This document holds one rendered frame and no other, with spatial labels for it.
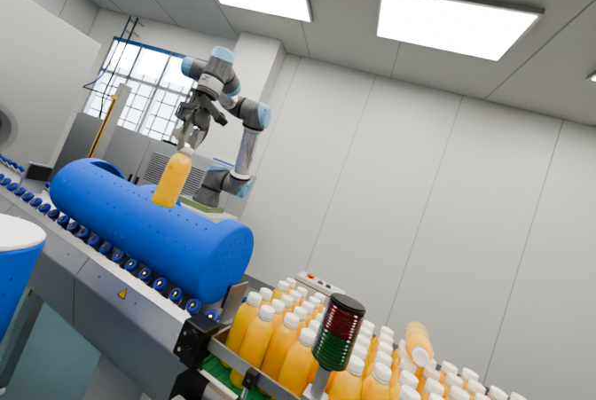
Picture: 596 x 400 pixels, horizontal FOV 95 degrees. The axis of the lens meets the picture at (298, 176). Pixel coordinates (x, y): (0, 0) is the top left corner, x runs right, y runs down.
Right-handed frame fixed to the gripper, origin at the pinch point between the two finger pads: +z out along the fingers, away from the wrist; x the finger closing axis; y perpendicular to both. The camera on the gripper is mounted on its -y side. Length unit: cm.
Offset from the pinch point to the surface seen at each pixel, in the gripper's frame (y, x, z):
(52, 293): 48, -17, 70
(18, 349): 79, -37, 115
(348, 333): -63, 19, 21
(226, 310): -25, -19, 43
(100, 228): 33, -11, 38
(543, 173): -208, -318, -145
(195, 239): -9.8, -8.9, 25.2
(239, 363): -41, -1, 45
